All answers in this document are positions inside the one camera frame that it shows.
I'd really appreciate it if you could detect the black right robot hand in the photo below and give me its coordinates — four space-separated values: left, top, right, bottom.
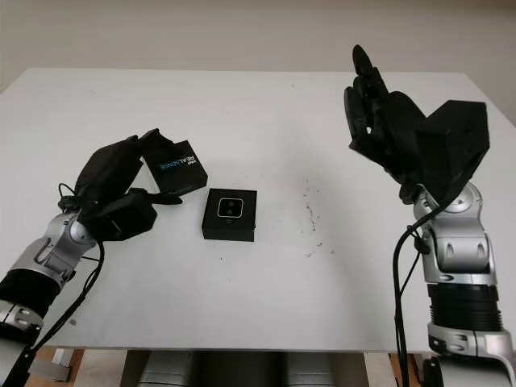
343 44 429 199

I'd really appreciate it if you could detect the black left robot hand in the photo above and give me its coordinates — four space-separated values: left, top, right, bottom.
73 127 182 222

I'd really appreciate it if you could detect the black RealSense box lid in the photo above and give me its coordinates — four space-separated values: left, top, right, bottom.
143 139 210 195

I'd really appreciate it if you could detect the small silver camera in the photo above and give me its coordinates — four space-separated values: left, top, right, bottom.
216 197 244 221

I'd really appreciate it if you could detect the white table leg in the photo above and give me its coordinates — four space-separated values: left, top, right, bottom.
51 347 76 381

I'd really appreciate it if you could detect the grey robot torso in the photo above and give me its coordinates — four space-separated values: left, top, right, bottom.
135 349 356 387

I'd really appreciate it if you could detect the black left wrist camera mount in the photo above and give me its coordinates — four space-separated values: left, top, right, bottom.
76 192 158 243

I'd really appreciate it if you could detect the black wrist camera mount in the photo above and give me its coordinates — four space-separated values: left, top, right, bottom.
414 99 491 211
76 192 158 243

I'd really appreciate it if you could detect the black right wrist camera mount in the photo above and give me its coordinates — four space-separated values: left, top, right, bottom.
414 99 491 211

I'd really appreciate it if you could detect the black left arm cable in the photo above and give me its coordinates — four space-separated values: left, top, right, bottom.
6 182 106 387

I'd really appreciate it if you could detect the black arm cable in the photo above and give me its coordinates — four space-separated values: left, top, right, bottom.
6 182 106 387
392 200 449 387

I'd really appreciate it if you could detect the black camera box base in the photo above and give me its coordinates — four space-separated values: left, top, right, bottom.
199 187 260 243

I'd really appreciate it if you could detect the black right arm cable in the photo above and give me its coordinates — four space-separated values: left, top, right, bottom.
392 200 449 387

